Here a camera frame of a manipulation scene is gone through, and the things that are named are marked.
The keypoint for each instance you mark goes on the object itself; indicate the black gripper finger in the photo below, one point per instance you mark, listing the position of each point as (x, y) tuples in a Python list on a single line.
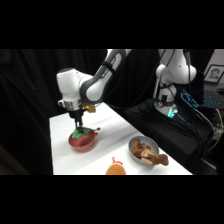
[(76, 125), (80, 126)]

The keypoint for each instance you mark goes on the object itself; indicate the pink bowl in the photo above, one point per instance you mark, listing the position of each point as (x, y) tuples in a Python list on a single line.
[(81, 144)]

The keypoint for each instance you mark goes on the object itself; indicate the blue lit device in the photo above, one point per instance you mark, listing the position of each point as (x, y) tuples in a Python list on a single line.
[(189, 99)]

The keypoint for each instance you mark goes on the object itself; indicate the orange plush toy red loop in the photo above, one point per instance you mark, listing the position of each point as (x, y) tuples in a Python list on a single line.
[(115, 169)]

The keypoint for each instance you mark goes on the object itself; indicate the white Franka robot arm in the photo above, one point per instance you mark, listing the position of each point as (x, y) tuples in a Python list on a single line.
[(71, 85)]

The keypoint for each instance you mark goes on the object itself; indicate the grey metal bowl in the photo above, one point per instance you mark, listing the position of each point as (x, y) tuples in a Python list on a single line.
[(151, 143)]

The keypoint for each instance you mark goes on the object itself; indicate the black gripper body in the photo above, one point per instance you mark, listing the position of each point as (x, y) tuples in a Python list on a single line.
[(76, 115)]

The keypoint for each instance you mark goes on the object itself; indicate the small green light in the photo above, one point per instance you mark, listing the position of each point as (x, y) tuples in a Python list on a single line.
[(172, 113)]

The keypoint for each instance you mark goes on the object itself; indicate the black robot stand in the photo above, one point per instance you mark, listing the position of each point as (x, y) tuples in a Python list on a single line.
[(166, 133)]

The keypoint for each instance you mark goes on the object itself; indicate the tan wrist camera box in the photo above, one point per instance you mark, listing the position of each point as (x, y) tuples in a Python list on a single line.
[(89, 108)]

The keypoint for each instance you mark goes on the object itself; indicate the black curtain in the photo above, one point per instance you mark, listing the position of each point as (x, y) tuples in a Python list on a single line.
[(30, 100)]

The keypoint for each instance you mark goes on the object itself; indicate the small red cherry toy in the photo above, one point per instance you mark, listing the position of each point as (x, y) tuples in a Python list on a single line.
[(97, 133)]

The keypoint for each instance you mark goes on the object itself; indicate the backlit keyboard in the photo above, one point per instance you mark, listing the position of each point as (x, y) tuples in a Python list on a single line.
[(212, 100)]

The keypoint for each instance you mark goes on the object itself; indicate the framed portrait picture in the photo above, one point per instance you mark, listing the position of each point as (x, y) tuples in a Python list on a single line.
[(214, 74)]

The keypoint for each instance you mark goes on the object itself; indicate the brown plush toy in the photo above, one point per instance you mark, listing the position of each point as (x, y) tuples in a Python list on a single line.
[(146, 154)]

